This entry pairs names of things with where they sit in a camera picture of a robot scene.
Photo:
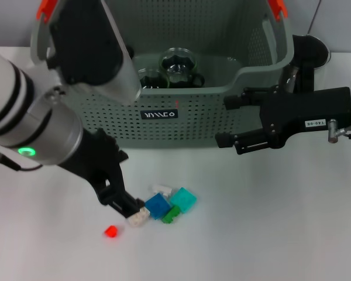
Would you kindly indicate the teal square building block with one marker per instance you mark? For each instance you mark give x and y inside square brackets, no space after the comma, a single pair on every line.
[183,199]

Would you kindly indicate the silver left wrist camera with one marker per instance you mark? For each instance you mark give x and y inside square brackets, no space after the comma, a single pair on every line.
[90,44]

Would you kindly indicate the blue square building block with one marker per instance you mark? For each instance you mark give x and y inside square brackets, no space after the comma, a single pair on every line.
[157,206]

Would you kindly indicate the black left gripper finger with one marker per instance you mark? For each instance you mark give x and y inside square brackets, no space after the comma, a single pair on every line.
[125,203]

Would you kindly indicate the grey-green perforated storage basket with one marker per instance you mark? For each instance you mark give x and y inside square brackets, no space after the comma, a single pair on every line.
[193,117]

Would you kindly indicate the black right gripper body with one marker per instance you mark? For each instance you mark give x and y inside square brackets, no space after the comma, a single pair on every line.
[304,111]

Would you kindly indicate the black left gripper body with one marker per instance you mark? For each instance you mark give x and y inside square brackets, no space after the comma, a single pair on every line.
[99,164]

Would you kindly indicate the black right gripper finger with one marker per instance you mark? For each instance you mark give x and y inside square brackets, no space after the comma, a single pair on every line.
[235,102]
[226,140]

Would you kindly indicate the translucent white building block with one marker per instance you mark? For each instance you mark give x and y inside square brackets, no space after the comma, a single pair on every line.
[137,219]

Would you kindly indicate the small red cube block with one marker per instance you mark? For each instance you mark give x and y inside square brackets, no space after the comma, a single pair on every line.
[111,231]

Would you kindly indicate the green building block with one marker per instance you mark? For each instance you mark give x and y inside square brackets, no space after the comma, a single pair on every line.
[170,216]

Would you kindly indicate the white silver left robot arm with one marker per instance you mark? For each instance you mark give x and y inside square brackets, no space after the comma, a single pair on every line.
[17,102]

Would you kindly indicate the glass teacup black holder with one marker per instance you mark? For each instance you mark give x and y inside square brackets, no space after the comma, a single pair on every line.
[178,67]
[152,80]

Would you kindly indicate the small white building block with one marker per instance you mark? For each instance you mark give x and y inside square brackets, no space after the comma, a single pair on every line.
[162,189]

